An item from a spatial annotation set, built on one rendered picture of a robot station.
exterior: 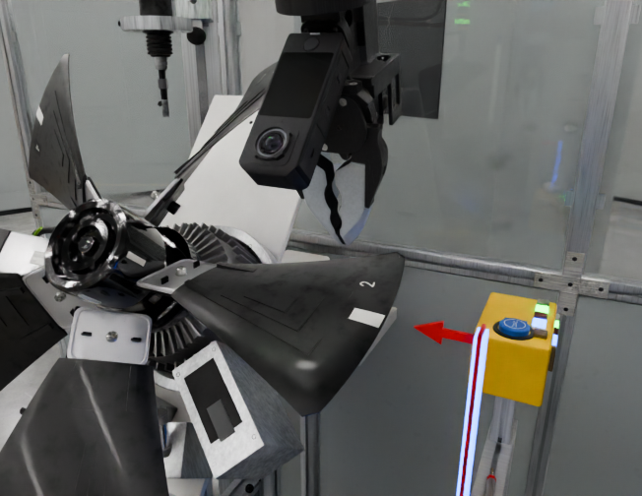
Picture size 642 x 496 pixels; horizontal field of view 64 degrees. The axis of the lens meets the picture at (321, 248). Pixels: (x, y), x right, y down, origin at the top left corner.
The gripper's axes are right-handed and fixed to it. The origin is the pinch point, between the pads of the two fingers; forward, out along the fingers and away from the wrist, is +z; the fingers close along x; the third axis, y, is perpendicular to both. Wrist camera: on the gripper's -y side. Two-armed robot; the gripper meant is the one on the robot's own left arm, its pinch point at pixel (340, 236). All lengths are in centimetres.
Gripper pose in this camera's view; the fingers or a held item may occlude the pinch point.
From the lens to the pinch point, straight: 46.0
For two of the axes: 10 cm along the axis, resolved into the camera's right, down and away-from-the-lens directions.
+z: 1.2, 8.1, 5.8
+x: -8.9, -1.7, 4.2
